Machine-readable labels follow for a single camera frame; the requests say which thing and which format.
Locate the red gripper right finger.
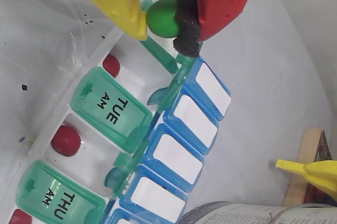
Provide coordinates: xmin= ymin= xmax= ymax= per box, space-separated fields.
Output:
xmin=172 ymin=0 xmax=263 ymax=58

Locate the green ball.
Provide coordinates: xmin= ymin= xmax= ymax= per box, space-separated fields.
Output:
xmin=146 ymin=0 xmax=181 ymax=38

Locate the red ball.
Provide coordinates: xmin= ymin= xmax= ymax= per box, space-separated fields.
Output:
xmin=102 ymin=54 xmax=121 ymax=79
xmin=7 ymin=208 xmax=34 ymax=224
xmin=51 ymin=125 xmax=82 ymax=158

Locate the weekly pill organizer box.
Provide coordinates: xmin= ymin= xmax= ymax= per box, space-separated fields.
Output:
xmin=0 ymin=0 xmax=232 ymax=224

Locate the white tablecloth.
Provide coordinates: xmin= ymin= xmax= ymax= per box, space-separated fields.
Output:
xmin=0 ymin=0 xmax=337 ymax=224

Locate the small yellow block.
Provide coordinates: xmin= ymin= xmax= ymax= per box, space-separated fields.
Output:
xmin=275 ymin=158 xmax=337 ymax=196

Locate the newspaper sheet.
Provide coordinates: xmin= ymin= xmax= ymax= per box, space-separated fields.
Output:
xmin=181 ymin=201 xmax=337 ymax=224

